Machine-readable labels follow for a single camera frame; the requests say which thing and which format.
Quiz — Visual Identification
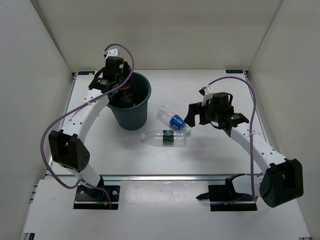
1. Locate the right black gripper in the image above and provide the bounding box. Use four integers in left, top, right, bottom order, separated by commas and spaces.
185, 98, 222, 127

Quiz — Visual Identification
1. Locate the dark teal plastic bin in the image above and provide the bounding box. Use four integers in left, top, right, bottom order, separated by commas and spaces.
107, 72, 152, 131

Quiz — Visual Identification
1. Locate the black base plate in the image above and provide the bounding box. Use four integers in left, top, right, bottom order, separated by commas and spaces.
73, 183, 121, 210
196, 173, 258, 212

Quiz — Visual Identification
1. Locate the right black corner label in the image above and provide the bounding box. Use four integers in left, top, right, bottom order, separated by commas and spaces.
225, 69, 244, 74

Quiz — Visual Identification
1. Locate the clear bottle black label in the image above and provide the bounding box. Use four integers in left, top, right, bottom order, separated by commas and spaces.
119, 91, 135, 108

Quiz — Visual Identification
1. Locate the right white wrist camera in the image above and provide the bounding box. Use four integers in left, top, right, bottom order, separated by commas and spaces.
198, 85, 215, 106

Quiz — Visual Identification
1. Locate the clear bottle green label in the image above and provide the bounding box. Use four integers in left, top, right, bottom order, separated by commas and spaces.
141, 130, 187, 147

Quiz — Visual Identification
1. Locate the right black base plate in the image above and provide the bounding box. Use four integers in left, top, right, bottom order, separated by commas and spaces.
196, 173, 258, 212

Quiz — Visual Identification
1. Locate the orange plastic bottle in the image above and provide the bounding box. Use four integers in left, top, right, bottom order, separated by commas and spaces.
119, 85, 130, 91

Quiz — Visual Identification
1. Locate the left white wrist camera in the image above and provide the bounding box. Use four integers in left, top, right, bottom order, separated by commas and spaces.
103, 48, 119, 58

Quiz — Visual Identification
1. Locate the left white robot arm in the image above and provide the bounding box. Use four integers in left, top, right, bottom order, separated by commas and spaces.
48, 56, 132, 200

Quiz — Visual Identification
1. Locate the left black corner label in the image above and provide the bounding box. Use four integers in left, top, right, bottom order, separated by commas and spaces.
77, 71, 95, 76

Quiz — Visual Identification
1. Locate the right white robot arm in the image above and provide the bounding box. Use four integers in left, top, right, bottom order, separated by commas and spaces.
184, 92, 304, 208

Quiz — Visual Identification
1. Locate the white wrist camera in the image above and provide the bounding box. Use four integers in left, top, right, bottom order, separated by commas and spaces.
103, 48, 119, 58
198, 85, 215, 106

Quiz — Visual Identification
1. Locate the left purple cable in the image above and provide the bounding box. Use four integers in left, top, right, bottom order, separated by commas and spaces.
40, 43, 136, 190

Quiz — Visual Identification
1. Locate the black corner label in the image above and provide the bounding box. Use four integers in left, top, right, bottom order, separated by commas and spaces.
77, 71, 95, 76
225, 69, 244, 74

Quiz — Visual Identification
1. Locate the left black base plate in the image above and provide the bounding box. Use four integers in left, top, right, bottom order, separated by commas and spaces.
73, 183, 121, 210

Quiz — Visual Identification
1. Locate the clear bottle blue label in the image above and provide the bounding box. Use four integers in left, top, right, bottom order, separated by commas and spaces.
156, 105, 192, 134

